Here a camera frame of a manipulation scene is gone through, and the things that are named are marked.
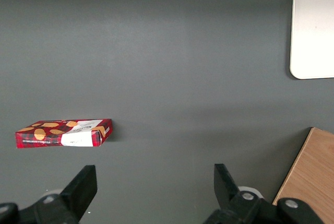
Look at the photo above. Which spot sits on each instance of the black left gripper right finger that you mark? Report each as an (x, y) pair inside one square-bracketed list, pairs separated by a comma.
[(235, 208)]

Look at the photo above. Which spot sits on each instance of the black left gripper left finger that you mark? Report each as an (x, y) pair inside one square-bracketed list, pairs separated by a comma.
[(68, 203)]

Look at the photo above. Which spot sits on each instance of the cream rectangular plastic tray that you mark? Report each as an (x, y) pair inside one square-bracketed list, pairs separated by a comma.
[(313, 25)]

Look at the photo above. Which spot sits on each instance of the red tartan cookie box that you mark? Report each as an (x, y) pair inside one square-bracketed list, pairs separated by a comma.
[(52, 132)]

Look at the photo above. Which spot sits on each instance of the wooden two-drawer cabinet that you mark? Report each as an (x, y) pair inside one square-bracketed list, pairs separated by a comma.
[(313, 169)]

